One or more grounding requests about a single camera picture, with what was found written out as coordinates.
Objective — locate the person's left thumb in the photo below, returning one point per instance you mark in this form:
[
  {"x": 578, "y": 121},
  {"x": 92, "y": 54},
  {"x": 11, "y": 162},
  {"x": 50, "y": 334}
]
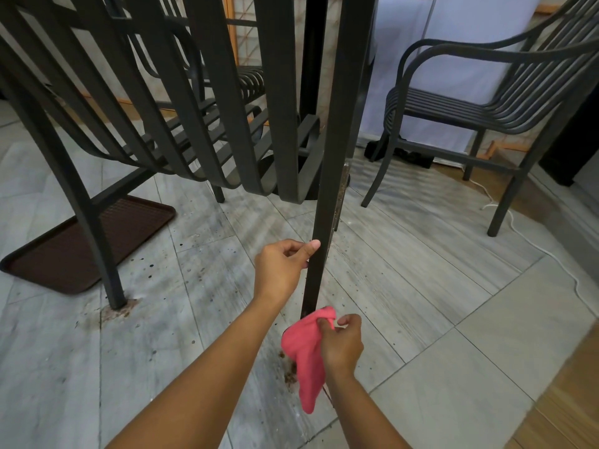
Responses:
[{"x": 310, "y": 250}]

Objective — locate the brown plastic tray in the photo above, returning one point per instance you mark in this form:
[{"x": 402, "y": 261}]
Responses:
[{"x": 65, "y": 257}]

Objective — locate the black bundle under chair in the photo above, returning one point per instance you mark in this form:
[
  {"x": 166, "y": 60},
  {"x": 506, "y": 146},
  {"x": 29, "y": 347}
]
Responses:
[{"x": 412, "y": 156}]

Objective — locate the person's right thumb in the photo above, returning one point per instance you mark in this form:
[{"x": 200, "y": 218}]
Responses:
[{"x": 326, "y": 328}]

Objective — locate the dark metal slatted chair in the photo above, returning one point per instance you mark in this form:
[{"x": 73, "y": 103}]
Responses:
[
  {"x": 510, "y": 112},
  {"x": 323, "y": 182},
  {"x": 248, "y": 81}
]

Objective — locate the person's right hand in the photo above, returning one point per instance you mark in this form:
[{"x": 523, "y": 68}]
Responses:
[{"x": 341, "y": 348}]

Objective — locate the person's left hand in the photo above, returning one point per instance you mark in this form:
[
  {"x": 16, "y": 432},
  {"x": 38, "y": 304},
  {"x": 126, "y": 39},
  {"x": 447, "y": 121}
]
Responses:
[{"x": 276, "y": 273}]

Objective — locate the person's right forearm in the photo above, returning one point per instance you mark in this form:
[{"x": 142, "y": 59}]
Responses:
[{"x": 360, "y": 411}]

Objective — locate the white hanging sheet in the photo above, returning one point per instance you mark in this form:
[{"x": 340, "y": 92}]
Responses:
[{"x": 449, "y": 23}]

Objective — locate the wooden lattice screen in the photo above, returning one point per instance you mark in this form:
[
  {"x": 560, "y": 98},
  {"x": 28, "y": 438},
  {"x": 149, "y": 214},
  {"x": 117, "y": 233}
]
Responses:
[{"x": 243, "y": 42}]

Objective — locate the pink cleaning cloth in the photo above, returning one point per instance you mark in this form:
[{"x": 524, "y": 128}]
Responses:
[{"x": 306, "y": 355}]

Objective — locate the dark cabinet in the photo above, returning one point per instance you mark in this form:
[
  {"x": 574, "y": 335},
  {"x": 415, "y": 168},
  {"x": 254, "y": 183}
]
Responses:
[{"x": 571, "y": 149}]

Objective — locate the person's left forearm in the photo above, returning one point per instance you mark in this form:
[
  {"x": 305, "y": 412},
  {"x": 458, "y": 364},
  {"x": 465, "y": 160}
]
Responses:
[{"x": 206, "y": 383}]

